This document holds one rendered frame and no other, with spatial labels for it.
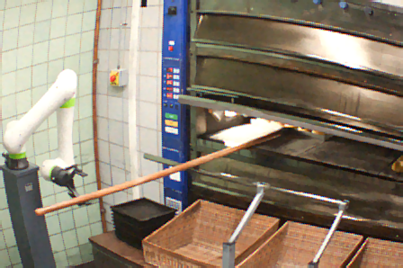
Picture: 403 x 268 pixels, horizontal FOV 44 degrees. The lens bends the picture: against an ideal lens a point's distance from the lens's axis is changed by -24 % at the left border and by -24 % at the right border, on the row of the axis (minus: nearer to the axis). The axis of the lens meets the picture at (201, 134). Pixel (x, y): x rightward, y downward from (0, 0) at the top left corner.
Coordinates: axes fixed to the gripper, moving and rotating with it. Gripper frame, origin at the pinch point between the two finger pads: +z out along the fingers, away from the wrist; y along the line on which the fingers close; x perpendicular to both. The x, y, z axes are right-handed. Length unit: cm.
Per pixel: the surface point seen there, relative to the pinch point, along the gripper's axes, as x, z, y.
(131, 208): -72, -50, 42
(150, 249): -50, -14, 51
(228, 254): -40, 47, 30
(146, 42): -100, -64, -49
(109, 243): -51, -52, 62
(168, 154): -97, -43, 13
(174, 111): -97, -38, -11
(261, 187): -62, 46, 3
